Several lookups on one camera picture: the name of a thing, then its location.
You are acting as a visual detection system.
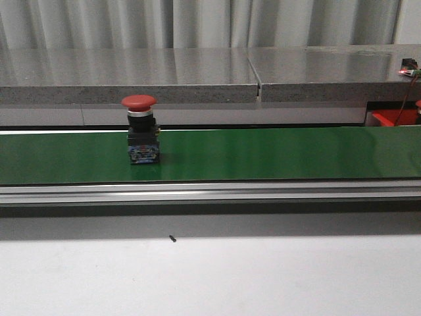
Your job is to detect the green conveyor belt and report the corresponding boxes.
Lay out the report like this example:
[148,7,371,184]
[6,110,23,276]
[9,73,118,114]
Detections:
[1,126,420,185]

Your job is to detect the grey stone counter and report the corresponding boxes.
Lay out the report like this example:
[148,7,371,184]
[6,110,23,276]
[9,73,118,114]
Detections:
[1,45,420,128]

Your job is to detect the red black wire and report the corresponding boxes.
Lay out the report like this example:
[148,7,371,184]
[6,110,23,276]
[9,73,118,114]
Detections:
[393,74,420,127]

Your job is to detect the aluminium conveyor frame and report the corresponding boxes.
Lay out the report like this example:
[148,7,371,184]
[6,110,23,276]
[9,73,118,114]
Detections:
[1,179,420,218]

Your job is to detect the red plastic tray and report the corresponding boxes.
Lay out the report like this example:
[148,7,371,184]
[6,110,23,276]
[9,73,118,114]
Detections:
[372,109,418,127]

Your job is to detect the white curtain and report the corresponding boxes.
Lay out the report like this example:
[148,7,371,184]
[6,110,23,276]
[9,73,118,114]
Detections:
[1,1,420,49]

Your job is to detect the small green circuit board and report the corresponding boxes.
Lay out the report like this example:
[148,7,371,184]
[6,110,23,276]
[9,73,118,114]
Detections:
[399,58,420,78]

